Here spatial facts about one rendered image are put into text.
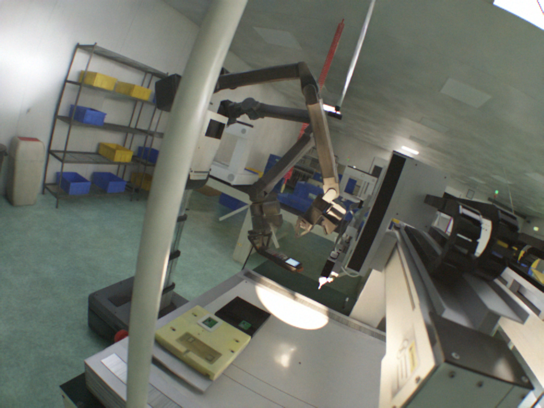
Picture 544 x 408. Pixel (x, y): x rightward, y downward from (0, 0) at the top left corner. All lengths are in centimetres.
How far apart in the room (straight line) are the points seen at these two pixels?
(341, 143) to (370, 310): 1155
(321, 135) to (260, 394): 81
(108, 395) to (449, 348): 54
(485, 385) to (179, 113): 31
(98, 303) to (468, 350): 163
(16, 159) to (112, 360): 275
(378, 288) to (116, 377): 81
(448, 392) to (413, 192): 54
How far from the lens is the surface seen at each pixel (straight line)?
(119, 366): 60
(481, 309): 36
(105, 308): 166
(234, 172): 313
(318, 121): 100
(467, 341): 30
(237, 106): 150
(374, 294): 101
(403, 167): 71
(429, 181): 72
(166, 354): 62
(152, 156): 418
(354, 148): 1231
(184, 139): 20
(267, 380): 66
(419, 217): 72
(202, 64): 20
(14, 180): 326
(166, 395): 57
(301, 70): 97
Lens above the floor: 132
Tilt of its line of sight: 11 degrees down
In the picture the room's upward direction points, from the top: 20 degrees clockwise
